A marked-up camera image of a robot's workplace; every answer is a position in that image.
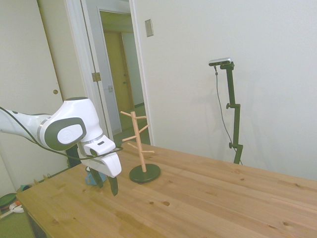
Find white orange floor object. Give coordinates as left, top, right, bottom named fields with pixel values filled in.
left=0, top=201, right=25, bottom=219

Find dark upright background object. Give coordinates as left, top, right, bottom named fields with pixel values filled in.
left=66, top=145, right=82, bottom=170

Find black camera stand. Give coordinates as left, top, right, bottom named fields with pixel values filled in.
left=218, top=61, right=244, bottom=165

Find white open door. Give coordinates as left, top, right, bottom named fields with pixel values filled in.
left=80, top=0, right=122, bottom=136

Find silver camera on stand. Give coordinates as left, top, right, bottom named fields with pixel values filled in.
left=208, top=57, right=232, bottom=67

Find wooden mug tree black base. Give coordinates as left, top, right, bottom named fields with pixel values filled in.
left=120, top=111, right=162, bottom=184

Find white door frame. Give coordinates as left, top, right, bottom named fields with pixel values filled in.
left=64, top=0, right=156, bottom=147

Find green floor items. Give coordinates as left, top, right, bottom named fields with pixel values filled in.
left=0, top=184, right=30, bottom=212

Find grey wall switch plate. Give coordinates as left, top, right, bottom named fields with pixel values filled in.
left=144, top=18, right=154, bottom=38

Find blue enamel mug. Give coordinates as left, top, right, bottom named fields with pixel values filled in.
left=85, top=166, right=99, bottom=185

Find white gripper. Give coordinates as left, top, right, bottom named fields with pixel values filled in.
left=78, top=135, right=123, bottom=197

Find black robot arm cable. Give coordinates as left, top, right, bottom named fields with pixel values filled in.
left=0, top=106, right=124, bottom=160

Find white closet door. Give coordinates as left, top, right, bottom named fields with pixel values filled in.
left=0, top=0, right=65, bottom=117

